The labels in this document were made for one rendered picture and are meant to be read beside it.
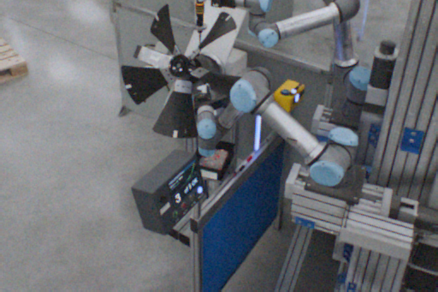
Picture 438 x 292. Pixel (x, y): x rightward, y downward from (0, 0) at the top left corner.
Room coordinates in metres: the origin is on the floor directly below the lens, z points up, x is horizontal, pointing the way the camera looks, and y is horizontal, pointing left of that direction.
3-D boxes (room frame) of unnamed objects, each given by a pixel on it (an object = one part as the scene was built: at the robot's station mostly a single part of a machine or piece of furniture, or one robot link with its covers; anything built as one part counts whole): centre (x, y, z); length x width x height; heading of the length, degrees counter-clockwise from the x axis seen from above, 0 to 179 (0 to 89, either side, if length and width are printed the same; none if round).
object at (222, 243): (1.91, -0.15, 0.45); 0.82 x 0.02 x 0.66; 147
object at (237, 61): (2.78, -0.07, 0.92); 0.17 x 0.16 x 0.11; 147
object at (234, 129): (2.72, -0.11, 0.42); 0.04 x 0.04 x 0.83; 57
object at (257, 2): (2.08, -0.17, 1.62); 0.11 x 0.08 x 0.09; 67
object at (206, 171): (1.94, 0.02, 0.85); 0.22 x 0.17 x 0.07; 162
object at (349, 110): (2.08, -0.68, 1.09); 0.15 x 0.15 x 0.10
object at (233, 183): (1.91, -0.15, 0.82); 0.90 x 0.04 x 0.08; 147
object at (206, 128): (1.78, 0.05, 1.17); 0.11 x 0.08 x 0.09; 4
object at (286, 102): (2.24, -0.37, 1.02); 0.16 x 0.10 x 0.11; 147
